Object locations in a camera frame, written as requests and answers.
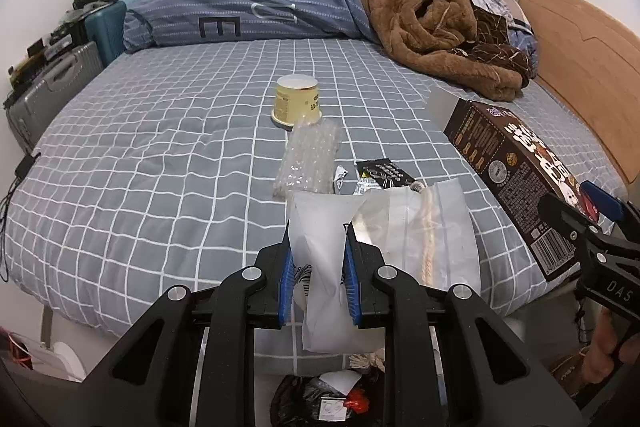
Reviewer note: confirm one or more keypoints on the brown quilted cloth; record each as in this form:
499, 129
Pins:
570, 374

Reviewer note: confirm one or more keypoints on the black items on suitcase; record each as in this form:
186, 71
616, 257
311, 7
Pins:
45, 47

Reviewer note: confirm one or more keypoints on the grey checked bed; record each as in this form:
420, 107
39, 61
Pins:
150, 157

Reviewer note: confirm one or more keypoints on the small white wrapper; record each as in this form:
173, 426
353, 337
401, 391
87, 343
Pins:
340, 177

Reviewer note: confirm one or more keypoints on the person's right hand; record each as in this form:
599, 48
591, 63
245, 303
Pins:
600, 342

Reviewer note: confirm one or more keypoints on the black printed packet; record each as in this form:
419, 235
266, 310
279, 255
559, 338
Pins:
385, 172

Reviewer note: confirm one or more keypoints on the white paper leaflet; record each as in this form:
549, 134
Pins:
340, 382

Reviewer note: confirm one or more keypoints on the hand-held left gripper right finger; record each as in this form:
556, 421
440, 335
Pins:
352, 292

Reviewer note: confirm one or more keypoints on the yellow paper cup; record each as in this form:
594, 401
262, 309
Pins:
295, 102

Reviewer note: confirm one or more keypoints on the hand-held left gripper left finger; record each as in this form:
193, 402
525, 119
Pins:
286, 292

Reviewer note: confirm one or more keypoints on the red plastic wrapper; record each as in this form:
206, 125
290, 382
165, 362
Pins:
356, 402

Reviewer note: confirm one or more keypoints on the wooden headboard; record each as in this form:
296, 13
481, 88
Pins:
575, 57

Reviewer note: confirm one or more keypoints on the blue striped duvet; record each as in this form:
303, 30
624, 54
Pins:
250, 2

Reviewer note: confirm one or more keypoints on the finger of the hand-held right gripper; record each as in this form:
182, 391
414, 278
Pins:
605, 203
560, 213

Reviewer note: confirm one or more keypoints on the clear bubble wrap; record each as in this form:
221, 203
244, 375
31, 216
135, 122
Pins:
307, 157

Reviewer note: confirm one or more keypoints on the grey suitcase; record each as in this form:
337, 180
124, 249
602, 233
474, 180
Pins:
45, 97

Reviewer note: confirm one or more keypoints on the brown cookie box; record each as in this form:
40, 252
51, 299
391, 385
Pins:
500, 167

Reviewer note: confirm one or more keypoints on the brown fleece blanket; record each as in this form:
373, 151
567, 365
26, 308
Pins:
400, 22

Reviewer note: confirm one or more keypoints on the teal suitcase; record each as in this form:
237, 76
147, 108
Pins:
105, 32

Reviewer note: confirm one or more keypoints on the black trash bag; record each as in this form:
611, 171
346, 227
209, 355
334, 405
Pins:
295, 399

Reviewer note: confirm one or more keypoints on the white plastic object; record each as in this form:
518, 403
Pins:
67, 359

